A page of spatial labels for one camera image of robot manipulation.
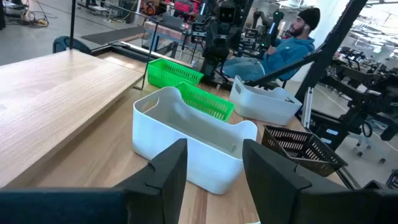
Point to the black plastic basket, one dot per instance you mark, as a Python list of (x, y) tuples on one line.
[(320, 165)]

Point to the white plastic basket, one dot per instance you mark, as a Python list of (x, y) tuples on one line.
[(211, 168), (264, 109)]

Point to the black floor mat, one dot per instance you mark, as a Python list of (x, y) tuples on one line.
[(115, 35)]

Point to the dark teal chair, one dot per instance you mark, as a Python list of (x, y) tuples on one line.
[(63, 43)]

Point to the office chair base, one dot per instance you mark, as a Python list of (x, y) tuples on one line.
[(370, 152)]

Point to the green plastic basket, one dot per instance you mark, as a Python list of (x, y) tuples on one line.
[(168, 76), (208, 104)]

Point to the black robot station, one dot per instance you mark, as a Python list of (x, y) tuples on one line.
[(367, 93)]

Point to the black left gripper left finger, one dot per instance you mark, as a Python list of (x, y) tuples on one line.
[(164, 186)]

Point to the person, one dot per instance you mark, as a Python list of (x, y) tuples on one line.
[(289, 53)]

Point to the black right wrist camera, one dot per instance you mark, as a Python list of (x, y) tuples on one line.
[(226, 14)]

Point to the wooden shelf with black frame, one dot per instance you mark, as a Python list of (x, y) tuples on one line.
[(46, 109)]

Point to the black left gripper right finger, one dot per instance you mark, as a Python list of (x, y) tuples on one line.
[(270, 186)]

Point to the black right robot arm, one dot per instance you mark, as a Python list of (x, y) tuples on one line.
[(209, 68)]

